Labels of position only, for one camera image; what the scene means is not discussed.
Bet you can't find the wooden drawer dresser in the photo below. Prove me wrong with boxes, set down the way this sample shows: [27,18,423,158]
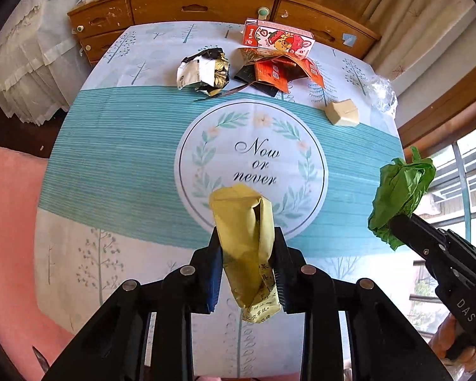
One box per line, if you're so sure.
[68,0,381,64]

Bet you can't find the person's right hand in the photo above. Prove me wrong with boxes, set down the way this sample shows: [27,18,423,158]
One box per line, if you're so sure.
[429,314,476,373]

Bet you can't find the green paper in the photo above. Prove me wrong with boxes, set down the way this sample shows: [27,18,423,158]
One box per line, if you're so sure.
[368,146,436,251]

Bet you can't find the white lace curtain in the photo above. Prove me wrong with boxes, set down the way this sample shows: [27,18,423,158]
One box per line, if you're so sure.
[0,0,91,126]

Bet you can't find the beige cardboard box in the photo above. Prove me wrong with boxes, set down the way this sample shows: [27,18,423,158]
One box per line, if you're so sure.
[324,99,360,126]

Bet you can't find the clear plastic bag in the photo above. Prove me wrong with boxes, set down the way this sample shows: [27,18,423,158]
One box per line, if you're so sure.
[365,75,398,118]

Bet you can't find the red strawberry milk carton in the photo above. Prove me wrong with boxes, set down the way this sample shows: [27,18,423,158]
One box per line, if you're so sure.
[242,18,315,58]

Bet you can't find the orange snack wrapper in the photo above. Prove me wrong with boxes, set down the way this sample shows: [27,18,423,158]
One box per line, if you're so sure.
[239,47,324,94]

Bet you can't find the yellow paper wrapper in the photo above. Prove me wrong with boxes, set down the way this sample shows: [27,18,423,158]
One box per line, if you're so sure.
[209,183,281,324]

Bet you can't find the beige window curtain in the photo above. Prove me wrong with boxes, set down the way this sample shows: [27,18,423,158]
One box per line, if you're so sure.
[365,0,476,96]

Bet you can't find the pink bed sheet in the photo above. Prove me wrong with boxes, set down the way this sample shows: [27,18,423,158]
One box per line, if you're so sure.
[0,147,72,380]

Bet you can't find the black snack wrapper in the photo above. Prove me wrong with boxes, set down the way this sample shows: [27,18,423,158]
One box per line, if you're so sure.
[234,64,278,97]

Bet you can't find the white patterned tablecloth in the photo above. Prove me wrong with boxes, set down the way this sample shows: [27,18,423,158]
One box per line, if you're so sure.
[32,21,409,379]

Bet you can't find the gold black foil wrapper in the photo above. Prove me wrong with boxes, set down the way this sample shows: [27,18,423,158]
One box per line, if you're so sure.
[176,47,229,97]

